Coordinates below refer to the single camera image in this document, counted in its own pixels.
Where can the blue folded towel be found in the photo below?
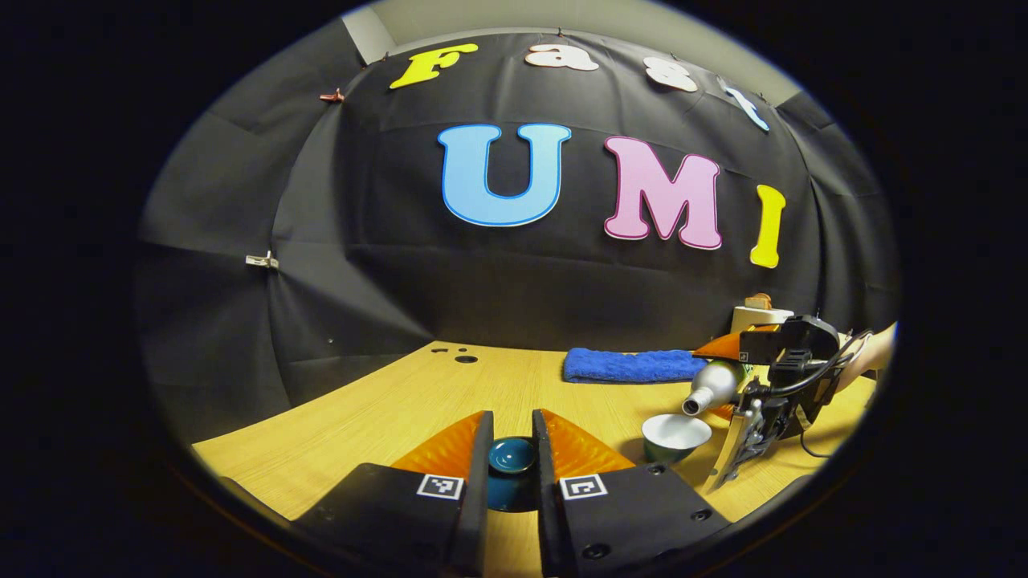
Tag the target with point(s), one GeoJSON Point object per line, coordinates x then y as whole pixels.
{"type": "Point", "coordinates": [630, 365]}

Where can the teal teacup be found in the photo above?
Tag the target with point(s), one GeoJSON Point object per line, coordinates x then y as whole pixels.
{"type": "Point", "coordinates": [675, 433]}

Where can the red backdrop clip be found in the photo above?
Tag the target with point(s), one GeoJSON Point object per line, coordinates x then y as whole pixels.
{"type": "Point", "coordinates": [332, 96]}

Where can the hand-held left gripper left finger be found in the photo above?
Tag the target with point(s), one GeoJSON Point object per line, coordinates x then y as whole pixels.
{"type": "Point", "coordinates": [478, 498]}

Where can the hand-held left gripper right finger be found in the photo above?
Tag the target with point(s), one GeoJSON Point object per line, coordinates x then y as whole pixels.
{"type": "Point", "coordinates": [546, 498]}

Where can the brown toast slice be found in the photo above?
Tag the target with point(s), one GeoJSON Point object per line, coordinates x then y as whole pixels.
{"type": "Point", "coordinates": [759, 301]}

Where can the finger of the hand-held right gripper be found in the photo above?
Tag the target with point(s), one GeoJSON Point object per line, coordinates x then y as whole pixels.
{"type": "Point", "coordinates": [759, 345]}
{"type": "Point", "coordinates": [725, 413]}

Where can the black backdrop cloth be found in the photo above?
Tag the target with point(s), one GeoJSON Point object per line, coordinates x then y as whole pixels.
{"type": "Point", "coordinates": [401, 281]}

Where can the white backdrop clip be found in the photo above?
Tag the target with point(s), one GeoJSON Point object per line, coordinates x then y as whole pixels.
{"type": "Point", "coordinates": [263, 260]}

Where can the white toaster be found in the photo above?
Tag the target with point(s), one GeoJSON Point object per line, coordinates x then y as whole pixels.
{"type": "Point", "coordinates": [755, 319]}

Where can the silver green-label water bottle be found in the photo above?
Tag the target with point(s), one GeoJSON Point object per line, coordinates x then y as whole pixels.
{"type": "Point", "coordinates": [711, 385]}

